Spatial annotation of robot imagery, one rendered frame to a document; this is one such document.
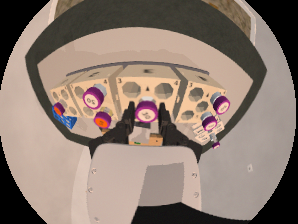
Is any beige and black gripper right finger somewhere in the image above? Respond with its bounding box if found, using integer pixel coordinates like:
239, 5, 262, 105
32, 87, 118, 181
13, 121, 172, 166
158, 102, 203, 163

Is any blue tube rack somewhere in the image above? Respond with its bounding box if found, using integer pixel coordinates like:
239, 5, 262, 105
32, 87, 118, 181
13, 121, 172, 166
52, 103, 77, 129

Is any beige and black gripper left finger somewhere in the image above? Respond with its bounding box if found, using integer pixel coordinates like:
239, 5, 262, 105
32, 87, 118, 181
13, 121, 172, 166
88, 101, 135, 160

